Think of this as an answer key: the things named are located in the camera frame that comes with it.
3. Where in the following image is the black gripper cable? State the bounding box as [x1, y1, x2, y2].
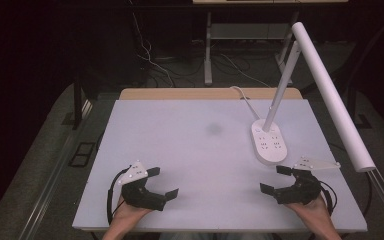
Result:
[319, 179, 338, 216]
[106, 165, 132, 225]

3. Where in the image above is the white desk lamp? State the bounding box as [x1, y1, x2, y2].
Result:
[250, 21, 377, 173]

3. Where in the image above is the white lamp power cord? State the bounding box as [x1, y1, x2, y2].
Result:
[229, 85, 262, 122]

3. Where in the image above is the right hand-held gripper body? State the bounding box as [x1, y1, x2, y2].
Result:
[274, 156, 342, 205]

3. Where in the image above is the black stand leg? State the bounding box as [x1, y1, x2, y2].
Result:
[71, 78, 85, 131]

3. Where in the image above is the person's right hand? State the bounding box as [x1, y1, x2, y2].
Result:
[284, 195, 335, 232]

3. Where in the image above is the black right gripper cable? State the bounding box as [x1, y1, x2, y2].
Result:
[319, 179, 338, 216]

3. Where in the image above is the grey metal desk frame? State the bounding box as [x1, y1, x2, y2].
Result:
[203, 10, 299, 87]

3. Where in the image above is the black floor frame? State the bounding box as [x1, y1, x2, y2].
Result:
[67, 141, 97, 168]

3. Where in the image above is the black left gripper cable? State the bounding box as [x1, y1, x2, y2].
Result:
[106, 165, 132, 225]

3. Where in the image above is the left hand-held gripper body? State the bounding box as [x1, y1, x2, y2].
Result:
[117, 160, 168, 212]

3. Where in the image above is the person's left hand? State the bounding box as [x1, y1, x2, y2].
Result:
[111, 195, 154, 230]

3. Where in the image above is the white floor cable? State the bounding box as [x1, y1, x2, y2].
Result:
[130, 9, 175, 88]

